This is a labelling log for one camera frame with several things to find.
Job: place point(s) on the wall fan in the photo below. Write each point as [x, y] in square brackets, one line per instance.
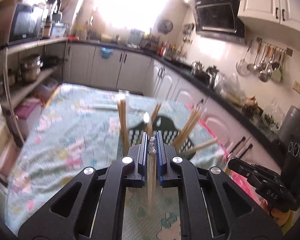
[165, 26]

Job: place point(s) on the dark green utensil basket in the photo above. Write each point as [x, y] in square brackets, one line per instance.
[168, 130]

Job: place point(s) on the person right hand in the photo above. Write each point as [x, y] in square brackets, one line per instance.
[284, 220]

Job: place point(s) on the white upper cabinet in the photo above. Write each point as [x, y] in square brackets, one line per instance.
[283, 12]

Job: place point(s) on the black microwave oven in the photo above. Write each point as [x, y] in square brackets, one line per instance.
[19, 22]

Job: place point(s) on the stainless steel pot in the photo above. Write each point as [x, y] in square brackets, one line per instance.
[30, 68]

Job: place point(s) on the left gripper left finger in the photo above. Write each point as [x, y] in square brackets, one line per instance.
[91, 205]

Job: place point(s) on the hanging strainer ladle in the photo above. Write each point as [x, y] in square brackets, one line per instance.
[241, 66]

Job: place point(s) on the hello kitty tablecloth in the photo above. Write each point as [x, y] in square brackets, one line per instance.
[79, 128]

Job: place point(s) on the plastic bag of food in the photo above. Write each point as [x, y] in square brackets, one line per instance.
[229, 88]

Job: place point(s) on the black blender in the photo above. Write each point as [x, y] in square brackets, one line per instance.
[52, 8]

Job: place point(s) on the metal shelf rack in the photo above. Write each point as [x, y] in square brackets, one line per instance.
[16, 93]

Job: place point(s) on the grey rice cooker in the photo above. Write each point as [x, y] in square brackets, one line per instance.
[290, 125]

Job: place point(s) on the hanging steel ladle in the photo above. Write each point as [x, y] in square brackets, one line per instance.
[252, 66]

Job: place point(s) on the blue hanging basket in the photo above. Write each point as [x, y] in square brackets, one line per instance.
[106, 52]

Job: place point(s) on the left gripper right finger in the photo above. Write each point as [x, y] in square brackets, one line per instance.
[211, 204]

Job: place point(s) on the black range hood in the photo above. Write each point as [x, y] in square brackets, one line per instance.
[218, 19]

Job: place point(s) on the green hanging spatula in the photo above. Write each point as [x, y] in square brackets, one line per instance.
[276, 67]

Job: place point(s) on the pink towel blanket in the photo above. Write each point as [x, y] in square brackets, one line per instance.
[215, 154]

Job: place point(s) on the pink lidded storage box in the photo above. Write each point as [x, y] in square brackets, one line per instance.
[28, 113]

